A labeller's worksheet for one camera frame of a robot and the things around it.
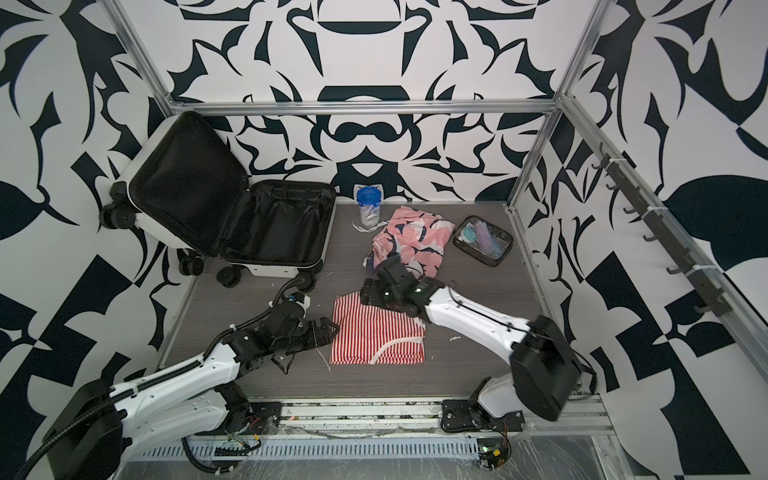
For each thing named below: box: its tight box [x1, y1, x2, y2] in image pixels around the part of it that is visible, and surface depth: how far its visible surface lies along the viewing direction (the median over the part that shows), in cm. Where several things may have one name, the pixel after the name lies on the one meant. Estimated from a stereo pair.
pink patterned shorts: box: [363, 206, 455, 279], surface depth 110 cm
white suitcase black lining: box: [99, 111, 337, 292], surface depth 98 cm
